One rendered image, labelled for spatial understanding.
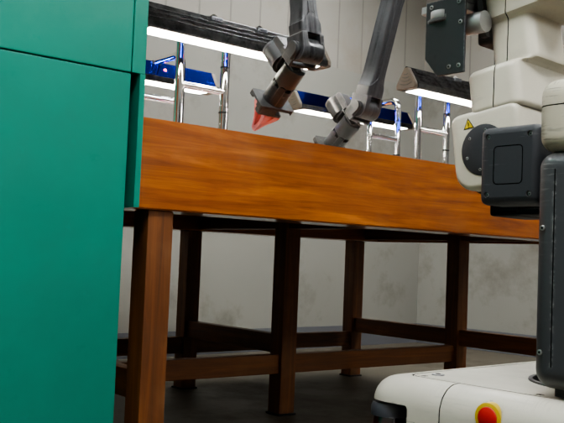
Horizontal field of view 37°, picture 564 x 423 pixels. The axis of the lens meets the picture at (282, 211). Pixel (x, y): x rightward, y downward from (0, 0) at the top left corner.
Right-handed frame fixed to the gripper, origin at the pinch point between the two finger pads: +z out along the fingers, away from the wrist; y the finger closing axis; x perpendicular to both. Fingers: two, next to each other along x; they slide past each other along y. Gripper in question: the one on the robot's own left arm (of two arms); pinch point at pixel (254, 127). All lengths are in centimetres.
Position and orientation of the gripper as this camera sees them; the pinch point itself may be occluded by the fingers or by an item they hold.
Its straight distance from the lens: 211.4
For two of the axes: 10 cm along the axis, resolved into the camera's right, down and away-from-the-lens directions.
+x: 3.7, 7.4, -5.6
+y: -7.8, -0.8, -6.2
